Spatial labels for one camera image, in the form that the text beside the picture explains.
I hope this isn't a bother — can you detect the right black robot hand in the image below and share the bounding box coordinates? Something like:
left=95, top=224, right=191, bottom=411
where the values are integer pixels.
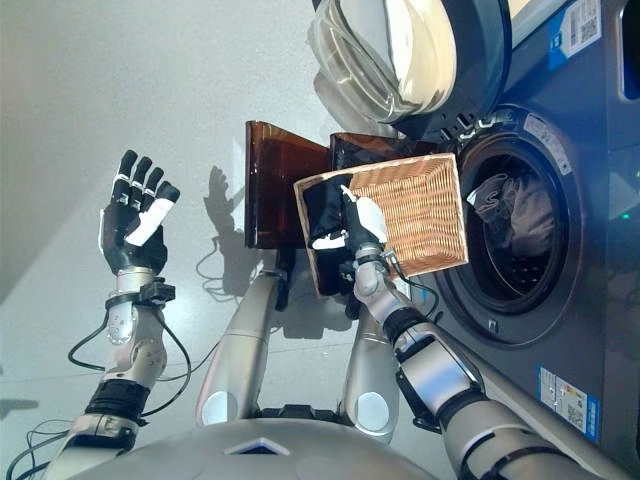
left=309, top=183, right=389, bottom=261

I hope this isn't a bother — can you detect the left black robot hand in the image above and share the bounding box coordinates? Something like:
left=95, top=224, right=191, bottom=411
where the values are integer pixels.
left=98, top=149, right=182, bottom=276

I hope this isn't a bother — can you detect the black garment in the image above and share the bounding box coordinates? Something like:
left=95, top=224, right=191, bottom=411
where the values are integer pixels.
left=302, top=172, right=361, bottom=299

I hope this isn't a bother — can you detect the white garment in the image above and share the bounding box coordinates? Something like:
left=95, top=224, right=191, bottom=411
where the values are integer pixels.
left=467, top=172, right=556, bottom=256

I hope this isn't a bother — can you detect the grey front-load washing machine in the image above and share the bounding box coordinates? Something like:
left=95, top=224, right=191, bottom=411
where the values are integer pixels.
left=429, top=0, right=640, bottom=480

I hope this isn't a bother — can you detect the wicker laundry basket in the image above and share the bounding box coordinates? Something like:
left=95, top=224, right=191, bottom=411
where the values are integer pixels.
left=293, top=152, right=470, bottom=300

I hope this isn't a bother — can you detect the left silver robot leg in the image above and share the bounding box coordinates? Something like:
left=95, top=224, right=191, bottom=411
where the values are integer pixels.
left=194, top=247, right=291, bottom=426

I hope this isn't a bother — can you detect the silver robot leg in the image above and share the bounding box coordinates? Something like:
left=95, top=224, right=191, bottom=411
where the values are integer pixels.
left=194, top=247, right=291, bottom=426
left=339, top=294, right=401, bottom=446

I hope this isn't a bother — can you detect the right silver robot leg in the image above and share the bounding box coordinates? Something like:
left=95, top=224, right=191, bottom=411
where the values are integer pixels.
left=339, top=294, right=401, bottom=446

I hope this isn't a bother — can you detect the round glass washer door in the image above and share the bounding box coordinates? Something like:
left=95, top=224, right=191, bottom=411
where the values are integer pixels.
left=307, top=0, right=514, bottom=139

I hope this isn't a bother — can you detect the white door rim label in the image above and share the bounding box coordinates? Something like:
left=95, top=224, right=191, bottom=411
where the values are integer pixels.
left=524, top=112, right=574, bottom=176

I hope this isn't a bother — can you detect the silver robot torso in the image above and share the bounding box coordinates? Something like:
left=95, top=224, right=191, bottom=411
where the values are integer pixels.
left=64, top=419, right=441, bottom=480

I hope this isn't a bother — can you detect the blue white pictured sticker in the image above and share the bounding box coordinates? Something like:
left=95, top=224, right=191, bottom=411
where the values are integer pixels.
left=537, top=364, right=601, bottom=444

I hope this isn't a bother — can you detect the blue white energy label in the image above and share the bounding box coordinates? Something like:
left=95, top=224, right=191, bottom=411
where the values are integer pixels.
left=547, top=0, right=604, bottom=71

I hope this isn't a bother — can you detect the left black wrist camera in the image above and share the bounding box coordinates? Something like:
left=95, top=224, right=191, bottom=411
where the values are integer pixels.
left=139, top=282, right=177, bottom=307

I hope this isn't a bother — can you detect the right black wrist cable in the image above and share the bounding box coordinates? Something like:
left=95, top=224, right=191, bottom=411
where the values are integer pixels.
left=389, top=259, right=441, bottom=321

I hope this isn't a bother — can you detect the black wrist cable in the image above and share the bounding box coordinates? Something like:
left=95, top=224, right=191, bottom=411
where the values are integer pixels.
left=4, top=299, right=194, bottom=476
left=389, top=259, right=441, bottom=321

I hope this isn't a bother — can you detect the thin white floor cable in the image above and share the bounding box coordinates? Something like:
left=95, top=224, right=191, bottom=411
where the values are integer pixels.
left=195, top=237, right=241, bottom=301

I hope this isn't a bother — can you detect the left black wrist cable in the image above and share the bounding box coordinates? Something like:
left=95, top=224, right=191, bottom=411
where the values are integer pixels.
left=4, top=299, right=194, bottom=476

